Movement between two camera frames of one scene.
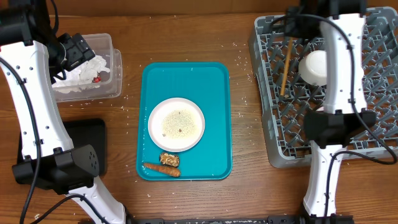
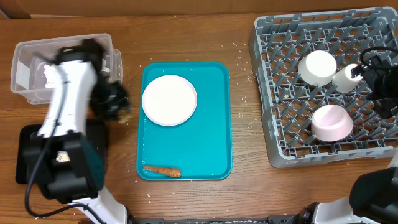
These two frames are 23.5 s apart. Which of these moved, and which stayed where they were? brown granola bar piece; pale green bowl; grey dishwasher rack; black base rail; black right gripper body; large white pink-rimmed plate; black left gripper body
Moved: black right gripper body; black left gripper body; large white pink-rimmed plate; brown granola bar piece
Stayed: black base rail; pale green bowl; grey dishwasher rack
